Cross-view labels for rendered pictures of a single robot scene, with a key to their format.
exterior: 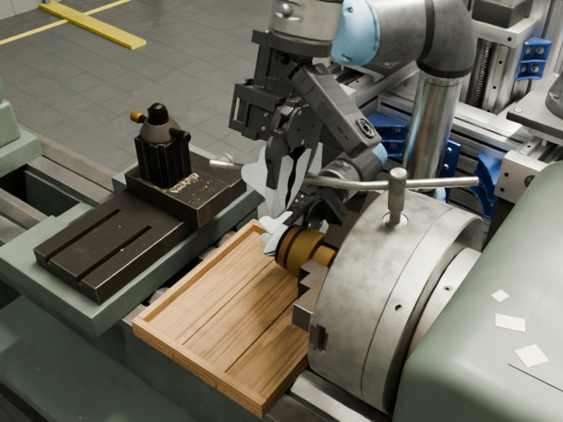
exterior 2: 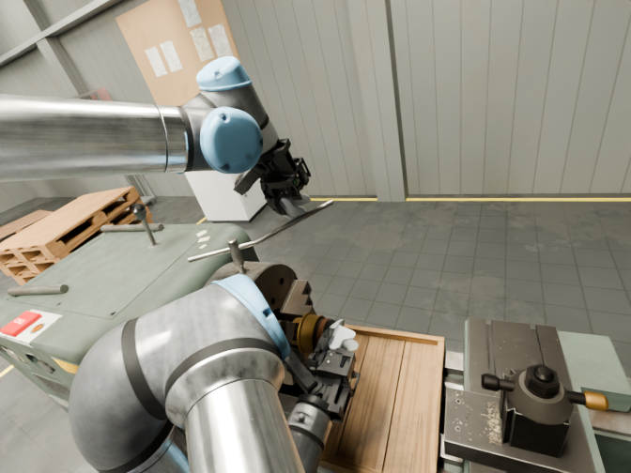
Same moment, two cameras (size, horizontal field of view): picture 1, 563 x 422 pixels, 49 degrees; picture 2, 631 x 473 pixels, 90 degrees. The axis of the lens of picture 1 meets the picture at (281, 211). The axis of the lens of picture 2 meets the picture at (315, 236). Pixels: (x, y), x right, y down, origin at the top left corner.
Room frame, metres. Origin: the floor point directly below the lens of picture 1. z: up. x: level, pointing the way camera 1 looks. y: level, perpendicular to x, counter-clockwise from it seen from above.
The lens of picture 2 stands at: (1.24, -0.04, 1.63)
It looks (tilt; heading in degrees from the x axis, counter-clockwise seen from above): 31 degrees down; 174
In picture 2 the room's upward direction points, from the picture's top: 16 degrees counter-clockwise
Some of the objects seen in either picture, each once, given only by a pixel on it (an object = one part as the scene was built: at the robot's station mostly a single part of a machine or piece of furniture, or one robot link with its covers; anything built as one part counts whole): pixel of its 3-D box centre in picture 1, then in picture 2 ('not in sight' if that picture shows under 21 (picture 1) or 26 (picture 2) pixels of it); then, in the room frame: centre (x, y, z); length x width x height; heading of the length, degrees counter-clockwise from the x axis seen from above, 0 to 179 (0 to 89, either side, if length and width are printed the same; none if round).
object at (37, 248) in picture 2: not in sight; (92, 248); (-2.03, -1.93, 0.41); 1.14 x 0.78 x 0.81; 156
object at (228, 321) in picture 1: (256, 304); (375, 392); (0.80, 0.05, 0.89); 0.36 x 0.30 x 0.04; 144
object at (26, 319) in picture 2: not in sight; (23, 324); (0.56, -0.66, 1.26); 0.06 x 0.06 x 0.02; 54
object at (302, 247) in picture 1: (310, 255); (313, 333); (0.73, -0.05, 1.08); 0.09 x 0.09 x 0.09; 54
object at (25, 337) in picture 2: not in sight; (38, 332); (0.57, -0.64, 1.23); 0.13 x 0.08 x 0.06; 54
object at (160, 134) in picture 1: (159, 126); (539, 390); (1.04, 0.24, 1.14); 0.08 x 0.08 x 0.03
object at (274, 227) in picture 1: (273, 227); (342, 333); (0.78, 0.01, 1.10); 0.09 x 0.06 x 0.03; 143
